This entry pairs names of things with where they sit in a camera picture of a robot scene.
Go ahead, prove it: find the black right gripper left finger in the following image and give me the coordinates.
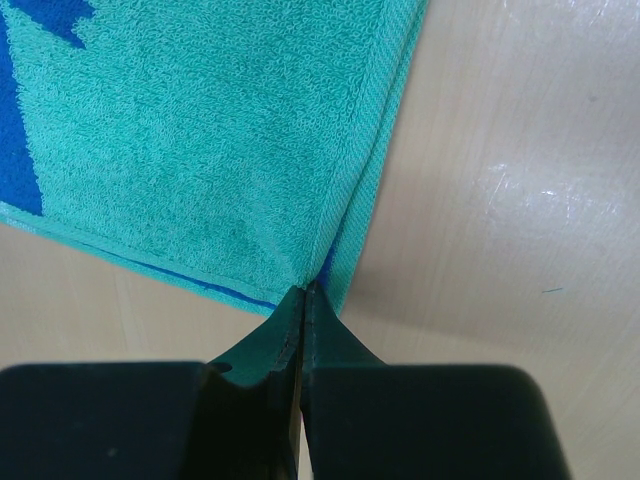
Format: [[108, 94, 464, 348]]
[[1, 288, 305, 479]]

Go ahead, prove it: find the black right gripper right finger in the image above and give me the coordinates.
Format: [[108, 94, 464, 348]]
[[301, 283, 570, 479]]

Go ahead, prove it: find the blue towel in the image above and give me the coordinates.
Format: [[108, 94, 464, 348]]
[[1, 1, 427, 315]]

